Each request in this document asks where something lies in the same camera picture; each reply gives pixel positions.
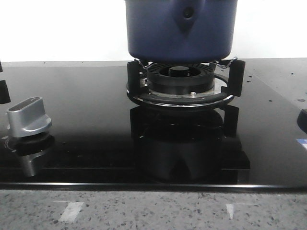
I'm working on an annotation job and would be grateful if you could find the silver stove control knob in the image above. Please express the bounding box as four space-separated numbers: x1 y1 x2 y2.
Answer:
7 97 52 138

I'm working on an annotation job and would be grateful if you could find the black left burner grate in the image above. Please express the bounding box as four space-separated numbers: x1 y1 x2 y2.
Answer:
0 57 11 105

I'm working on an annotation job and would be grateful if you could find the blue cooking pot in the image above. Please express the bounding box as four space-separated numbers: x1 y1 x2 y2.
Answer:
125 0 237 64

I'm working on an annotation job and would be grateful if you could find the black pot support grate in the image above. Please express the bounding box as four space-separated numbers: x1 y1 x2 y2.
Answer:
127 57 245 108

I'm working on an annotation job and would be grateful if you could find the black glass gas cooktop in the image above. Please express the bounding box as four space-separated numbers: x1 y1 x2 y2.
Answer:
0 58 307 191

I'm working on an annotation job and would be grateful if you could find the blue white label sticker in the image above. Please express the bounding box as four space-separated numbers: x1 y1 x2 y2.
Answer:
297 138 307 150

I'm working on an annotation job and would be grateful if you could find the black gas burner head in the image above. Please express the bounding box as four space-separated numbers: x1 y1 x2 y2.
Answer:
147 63 214 95

